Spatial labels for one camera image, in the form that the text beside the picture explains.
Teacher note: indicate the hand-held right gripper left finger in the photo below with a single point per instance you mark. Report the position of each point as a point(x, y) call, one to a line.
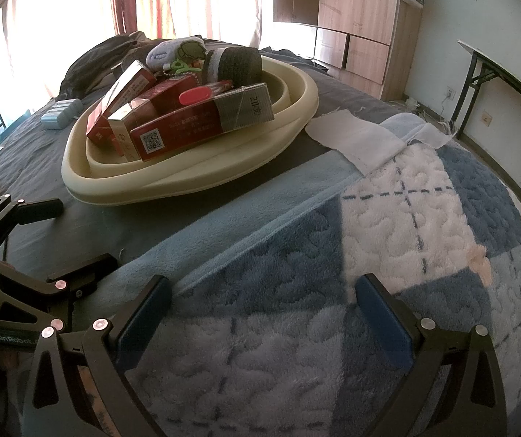
point(144, 323)

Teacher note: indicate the red pen pack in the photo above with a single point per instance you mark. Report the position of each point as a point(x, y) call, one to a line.
point(218, 87)

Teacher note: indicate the white cloth piece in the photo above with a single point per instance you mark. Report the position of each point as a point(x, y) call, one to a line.
point(365, 141)

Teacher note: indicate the red oval lighter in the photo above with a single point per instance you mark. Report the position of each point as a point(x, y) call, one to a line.
point(197, 95)

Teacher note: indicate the cream plastic basin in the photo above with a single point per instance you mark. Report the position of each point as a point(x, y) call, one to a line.
point(174, 184)

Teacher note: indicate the white wall socket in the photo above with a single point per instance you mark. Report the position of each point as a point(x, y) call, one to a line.
point(448, 93)
point(486, 118)

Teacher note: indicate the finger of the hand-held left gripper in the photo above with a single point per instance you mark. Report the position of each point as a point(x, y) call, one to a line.
point(37, 209)
point(85, 271)

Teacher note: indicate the blue checked fleece blanket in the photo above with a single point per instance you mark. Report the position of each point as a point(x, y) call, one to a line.
point(333, 327)

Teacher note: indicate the small light blue box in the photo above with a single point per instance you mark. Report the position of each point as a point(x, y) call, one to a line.
point(61, 114)

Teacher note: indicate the wooden wardrobe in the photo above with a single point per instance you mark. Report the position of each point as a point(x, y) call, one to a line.
point(356, 18)

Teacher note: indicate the dark backpack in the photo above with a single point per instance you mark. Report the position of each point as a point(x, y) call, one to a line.
point(96, 61)

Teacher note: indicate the black-legged folding table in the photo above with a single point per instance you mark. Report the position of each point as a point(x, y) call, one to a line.
point(506, 70)

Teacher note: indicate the dark grey bed sheet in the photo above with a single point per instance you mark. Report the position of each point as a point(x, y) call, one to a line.
point(83, 227)

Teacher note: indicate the white and blue plush toy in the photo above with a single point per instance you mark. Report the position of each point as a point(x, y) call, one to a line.
point(172, 50)

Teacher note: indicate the pink curtain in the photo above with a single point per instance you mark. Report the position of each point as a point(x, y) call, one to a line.
point(151, 0)

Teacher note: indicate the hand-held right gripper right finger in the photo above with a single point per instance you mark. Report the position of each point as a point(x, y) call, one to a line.
point(383, 323)

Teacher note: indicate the long red and silver carton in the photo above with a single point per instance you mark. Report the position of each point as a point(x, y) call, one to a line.
point(187, 127)

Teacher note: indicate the flat red box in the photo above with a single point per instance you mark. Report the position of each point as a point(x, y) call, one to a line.
point(115, 95)

